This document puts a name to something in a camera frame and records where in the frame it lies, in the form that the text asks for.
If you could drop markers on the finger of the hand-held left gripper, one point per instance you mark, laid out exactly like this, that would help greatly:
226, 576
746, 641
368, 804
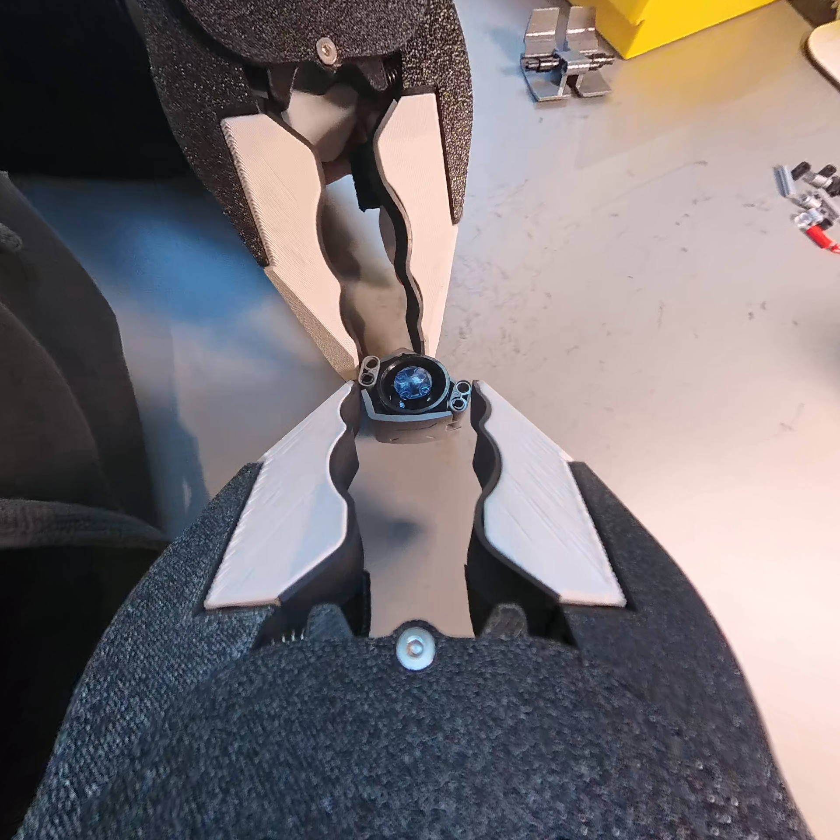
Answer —
282, 210
420, 170

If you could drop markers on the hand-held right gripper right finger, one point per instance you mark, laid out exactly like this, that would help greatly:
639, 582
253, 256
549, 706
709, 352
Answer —
544, 518

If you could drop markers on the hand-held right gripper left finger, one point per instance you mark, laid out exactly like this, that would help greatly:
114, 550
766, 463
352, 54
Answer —
289, 518

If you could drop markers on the grey curved toy panel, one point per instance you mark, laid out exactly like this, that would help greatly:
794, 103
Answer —
407, 430

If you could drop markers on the black toy lens assembly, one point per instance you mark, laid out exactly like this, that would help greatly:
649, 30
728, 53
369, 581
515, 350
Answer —
413, 382

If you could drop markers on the person's left forearm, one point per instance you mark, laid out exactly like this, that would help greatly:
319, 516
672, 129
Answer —
72, 85

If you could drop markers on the grey toy brick assembly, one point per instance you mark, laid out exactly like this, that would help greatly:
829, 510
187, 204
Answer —
564, 59

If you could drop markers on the person's black hoodie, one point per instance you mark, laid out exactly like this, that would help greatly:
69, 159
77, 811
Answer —
52, 361

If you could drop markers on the yellow storage bin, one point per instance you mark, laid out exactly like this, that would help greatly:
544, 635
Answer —
669, 26

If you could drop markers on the pile of small toy parts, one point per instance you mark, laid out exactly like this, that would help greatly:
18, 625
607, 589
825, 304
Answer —
817, 197

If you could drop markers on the white rounded board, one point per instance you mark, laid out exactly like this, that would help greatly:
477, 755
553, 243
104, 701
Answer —
827, 56

